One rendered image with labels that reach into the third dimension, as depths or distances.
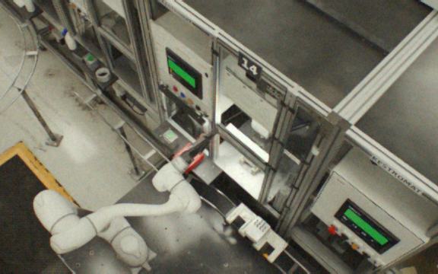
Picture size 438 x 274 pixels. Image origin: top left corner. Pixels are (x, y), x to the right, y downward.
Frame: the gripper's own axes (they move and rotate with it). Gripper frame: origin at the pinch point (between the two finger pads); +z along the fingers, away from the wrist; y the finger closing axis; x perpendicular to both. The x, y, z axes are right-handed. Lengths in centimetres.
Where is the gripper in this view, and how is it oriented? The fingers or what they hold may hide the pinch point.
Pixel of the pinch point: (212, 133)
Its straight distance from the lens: 212.4
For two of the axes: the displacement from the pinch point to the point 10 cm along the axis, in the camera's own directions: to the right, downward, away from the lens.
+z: 7.3, -6.8, -0.7
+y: -3.5, -2.9, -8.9
